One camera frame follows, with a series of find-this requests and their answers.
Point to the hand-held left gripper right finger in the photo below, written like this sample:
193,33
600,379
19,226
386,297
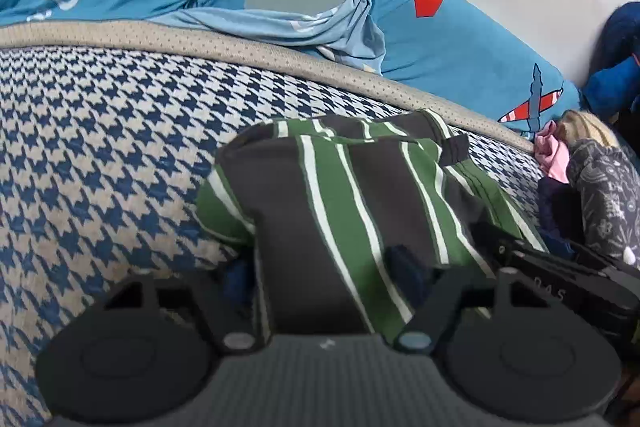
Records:
407,264

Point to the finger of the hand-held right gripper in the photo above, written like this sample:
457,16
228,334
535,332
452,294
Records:
610,264
550,287

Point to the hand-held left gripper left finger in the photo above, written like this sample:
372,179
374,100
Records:
235,279

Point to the green grey striped t-shirt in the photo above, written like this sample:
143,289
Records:
325,207

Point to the grey patterned fleece blanket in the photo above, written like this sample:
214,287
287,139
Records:
605,197

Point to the dark purple cloth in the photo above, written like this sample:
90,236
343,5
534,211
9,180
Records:
555,212

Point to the pink cloth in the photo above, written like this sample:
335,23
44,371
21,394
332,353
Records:
552,157

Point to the dark blue cloth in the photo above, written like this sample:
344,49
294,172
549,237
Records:
615,72

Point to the blue airplane print pillow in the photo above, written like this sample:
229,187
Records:
450,52

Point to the light blue cloth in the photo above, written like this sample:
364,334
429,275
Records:
280,24

